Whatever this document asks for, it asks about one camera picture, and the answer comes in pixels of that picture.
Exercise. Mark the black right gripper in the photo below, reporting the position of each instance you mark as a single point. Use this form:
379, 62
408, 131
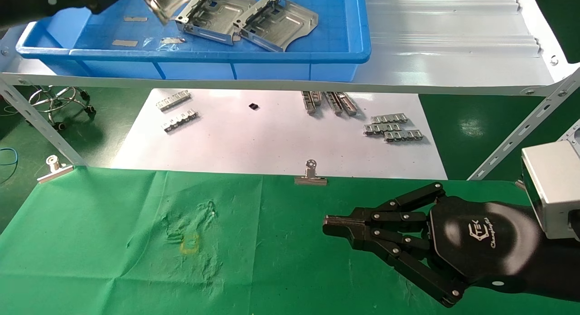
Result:
485, 242

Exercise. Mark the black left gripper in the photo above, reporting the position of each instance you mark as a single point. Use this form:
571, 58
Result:
36, 0

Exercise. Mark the silver sheet metal bracket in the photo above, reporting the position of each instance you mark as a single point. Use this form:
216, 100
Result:
276, 22
213, 16
170, 2

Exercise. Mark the blue plastic parts bin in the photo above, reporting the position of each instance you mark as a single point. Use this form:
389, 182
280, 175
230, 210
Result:
272, 65

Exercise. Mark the small flat metal strip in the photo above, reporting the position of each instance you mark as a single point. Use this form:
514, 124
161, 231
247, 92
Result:
172, 41
136, 19
124, 43

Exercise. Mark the silver binder clip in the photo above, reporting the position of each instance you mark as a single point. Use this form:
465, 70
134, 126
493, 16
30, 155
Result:
55, 170
311, 180

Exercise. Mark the chrome stool base with casters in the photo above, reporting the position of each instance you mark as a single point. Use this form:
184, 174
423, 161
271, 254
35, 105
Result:
89, 109

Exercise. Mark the green table cloth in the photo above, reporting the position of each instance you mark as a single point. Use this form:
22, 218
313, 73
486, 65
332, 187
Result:
272, 260

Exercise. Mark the white metal shelf rack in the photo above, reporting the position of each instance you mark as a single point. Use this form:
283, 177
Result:
453, 43

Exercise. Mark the slotted silver metal rail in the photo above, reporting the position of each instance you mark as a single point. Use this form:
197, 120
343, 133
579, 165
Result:
347, 104
173, 100
334, 104
389, 119
180, 120
404, 136
317, 97
309, 103
382, 128

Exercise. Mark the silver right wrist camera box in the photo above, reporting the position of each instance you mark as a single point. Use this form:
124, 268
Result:
553, 188

